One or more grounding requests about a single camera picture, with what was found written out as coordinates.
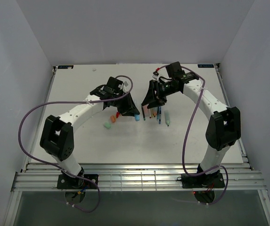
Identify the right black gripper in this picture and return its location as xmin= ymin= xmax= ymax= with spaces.
xmin=141 ymin=80 xmax=179 ymax=109

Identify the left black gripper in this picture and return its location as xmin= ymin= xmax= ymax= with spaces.
xmin=112 ymin=91 xmax=139 ymax=116

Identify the light blue highlighter pen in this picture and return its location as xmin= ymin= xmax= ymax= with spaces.
xmin=133 ymin=101 xmax=141 ymax=122

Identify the blue gel pen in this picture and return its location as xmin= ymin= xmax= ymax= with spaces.
xmin=158 ymin=106 xmax=162 ymax=124

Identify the pink pencil-shaped pen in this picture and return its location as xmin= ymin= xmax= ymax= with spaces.
xmin=143 ymin=105 xmax=149 ymax=117

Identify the orange highlighter cap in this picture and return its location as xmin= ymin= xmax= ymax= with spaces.
xmin=110 ymin=115 xmax=116 ymax=123

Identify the green highlighter pen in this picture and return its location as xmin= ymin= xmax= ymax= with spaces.
xmin=164 ymin=111 xmax=171 ymax=127

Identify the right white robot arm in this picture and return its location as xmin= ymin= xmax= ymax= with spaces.
xmin=142 ymin=78 xmax=241 ymax=187

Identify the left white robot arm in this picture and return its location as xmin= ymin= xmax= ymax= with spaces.
xmin=40 ymin=87 xmax=139 ymax=188

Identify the right blue corner label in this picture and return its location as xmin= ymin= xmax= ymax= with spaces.
xmin=197 ymin=64 xmax=214 ymax=68

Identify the blue corner label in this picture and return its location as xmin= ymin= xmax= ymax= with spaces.
xmin=197 ymin=64 xmax=214 ymax=68
xmin=57 ymin=65 xmax=74 ymax=69

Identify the left blue corner label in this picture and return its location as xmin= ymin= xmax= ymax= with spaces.
xmin=57 ymin=65 xmax=74 ymax=69

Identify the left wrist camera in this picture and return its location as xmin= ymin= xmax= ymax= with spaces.
xmin=106 ymin=77 xmax=123 ymax=93

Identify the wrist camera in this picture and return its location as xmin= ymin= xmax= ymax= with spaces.
xmin=106 ymin=77 xmax=123 ymax=93
xmin=165 ymin=61 xmax=185 ymax=79

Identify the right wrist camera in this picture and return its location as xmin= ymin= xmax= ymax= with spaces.
xmin=165 ymin=61 xmax=185 ymax=79

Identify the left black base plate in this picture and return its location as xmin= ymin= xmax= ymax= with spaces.
xmin=56 ymin=174 xmax=97 ymax=190

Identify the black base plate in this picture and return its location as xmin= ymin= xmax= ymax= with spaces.
xmin=56 ymin=174 xmax=97 ymax=190
xmin=176 ymin=173 xmax=225 ymax=188

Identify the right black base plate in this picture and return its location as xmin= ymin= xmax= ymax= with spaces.
xmin=176 ymin=173 xmax=225 ymax=188

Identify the aluminium rail frame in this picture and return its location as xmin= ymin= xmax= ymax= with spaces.
xmin=4 ymin=63 xmax=270 ymax=226

